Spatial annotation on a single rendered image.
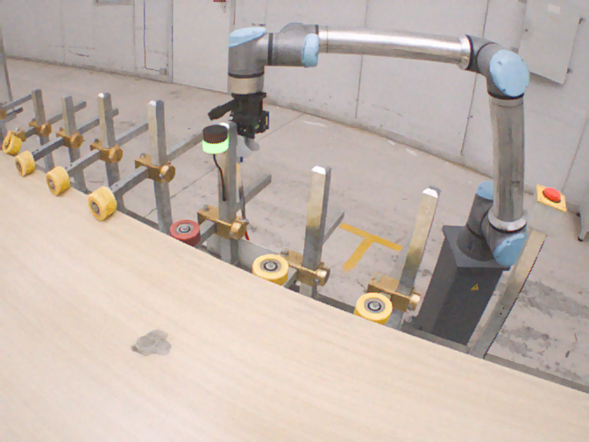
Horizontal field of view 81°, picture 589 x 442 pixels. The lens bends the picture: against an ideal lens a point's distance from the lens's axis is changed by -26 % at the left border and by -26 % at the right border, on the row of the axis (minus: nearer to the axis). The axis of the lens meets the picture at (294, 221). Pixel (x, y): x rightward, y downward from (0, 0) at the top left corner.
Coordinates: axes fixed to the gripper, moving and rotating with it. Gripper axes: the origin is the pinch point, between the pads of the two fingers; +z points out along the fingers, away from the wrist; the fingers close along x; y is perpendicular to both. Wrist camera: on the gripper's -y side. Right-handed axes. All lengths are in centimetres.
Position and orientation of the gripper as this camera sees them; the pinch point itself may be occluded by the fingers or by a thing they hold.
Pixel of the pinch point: (237, 157)
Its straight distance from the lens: 120.2
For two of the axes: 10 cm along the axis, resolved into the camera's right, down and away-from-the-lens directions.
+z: -0.4, 8.1, 5.8
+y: 8.9, 3.0, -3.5
